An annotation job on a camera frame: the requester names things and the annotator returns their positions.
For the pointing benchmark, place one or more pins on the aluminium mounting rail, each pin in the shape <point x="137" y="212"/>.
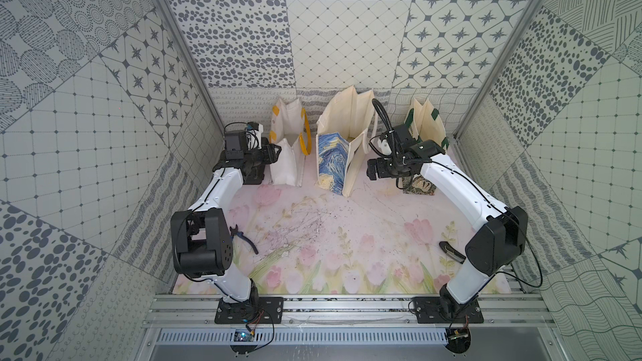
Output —
<point x="298" y="311"/>

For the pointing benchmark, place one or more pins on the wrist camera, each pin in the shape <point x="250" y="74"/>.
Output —
<point x="253" y="131"/>
<point x="383" y="146"/>

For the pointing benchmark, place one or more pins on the yellow-handled cartoon canvas bag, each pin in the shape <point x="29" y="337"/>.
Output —
<point x="291" y="132"/>

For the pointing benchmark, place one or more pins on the floral tulip table mat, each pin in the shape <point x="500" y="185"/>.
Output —
<point x="378" y="240"/>

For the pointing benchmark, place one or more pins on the green-handled floral canvas bag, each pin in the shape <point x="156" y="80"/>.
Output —
<point x="424" y="123"/>

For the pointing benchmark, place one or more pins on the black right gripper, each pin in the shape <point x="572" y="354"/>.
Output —
<point x="383" y="173"/>

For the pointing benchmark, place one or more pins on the blue-handled pliers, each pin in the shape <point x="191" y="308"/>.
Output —
<point x="246" y="238"/>

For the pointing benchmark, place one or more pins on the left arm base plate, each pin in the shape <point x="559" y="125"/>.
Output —
<point x="249" y="309"/>

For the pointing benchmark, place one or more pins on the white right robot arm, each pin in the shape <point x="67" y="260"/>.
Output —
<point x="500" y="232"/>

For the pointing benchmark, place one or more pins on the starry night canvas bag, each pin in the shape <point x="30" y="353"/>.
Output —
<point x="343" y="133"/>

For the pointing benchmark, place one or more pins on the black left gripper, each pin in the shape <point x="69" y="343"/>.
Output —
<point x="268" y="151"/>

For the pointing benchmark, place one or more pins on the left green circuit board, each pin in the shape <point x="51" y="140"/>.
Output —
<point x="243" y="342"/>

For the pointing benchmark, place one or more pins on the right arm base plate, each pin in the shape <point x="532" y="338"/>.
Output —
<point x="441" y="310"/>

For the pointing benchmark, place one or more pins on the right round circuit board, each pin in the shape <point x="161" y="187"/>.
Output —
<point x="458" y="341"/>

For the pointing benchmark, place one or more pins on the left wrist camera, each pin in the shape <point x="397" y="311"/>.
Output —
<point x="253" y="131"/>

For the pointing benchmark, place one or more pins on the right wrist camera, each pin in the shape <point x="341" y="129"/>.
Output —
<point x="383" y="146"/>

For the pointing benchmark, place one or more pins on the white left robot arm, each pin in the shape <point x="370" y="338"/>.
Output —
<point x="202" y="248"/>

